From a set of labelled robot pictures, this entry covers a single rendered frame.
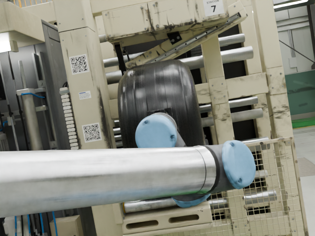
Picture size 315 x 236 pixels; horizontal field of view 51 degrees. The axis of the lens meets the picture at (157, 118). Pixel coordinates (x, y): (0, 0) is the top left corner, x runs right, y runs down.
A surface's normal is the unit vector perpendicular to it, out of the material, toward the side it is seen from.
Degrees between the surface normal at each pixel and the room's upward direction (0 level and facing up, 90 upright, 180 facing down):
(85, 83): 90
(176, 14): 90
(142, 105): 66
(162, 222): 90
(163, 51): 90
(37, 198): 112
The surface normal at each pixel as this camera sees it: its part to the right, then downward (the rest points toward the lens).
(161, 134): -0.13, -0.01
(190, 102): 0.56, -0.34
